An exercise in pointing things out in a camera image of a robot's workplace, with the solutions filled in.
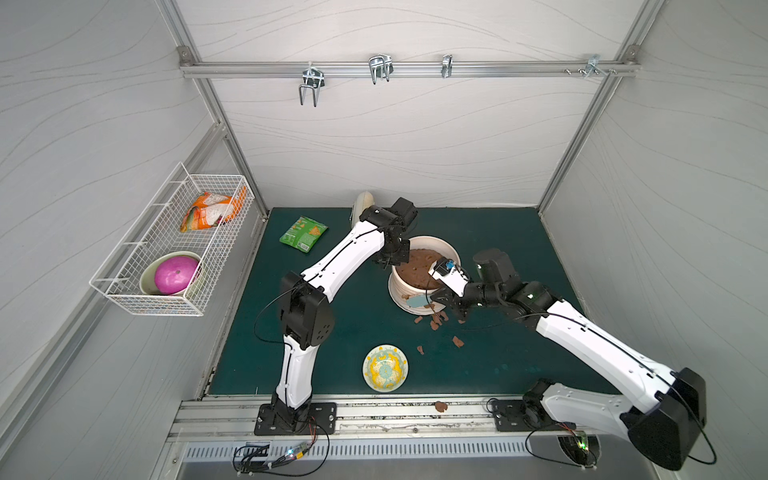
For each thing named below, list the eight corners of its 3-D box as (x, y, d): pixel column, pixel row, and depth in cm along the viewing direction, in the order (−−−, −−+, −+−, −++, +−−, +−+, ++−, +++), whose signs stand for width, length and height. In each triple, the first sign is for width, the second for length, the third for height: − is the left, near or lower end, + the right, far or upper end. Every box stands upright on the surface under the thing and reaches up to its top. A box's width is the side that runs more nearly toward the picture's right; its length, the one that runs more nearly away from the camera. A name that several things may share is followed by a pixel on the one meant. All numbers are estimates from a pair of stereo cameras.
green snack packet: (283, 242, 113) (280, 236, 110) (304, 221, 121) (302, 214, 118) (306, 253, 110) (304, 247, 107) (327, 231, 117) (325, 224, 114)
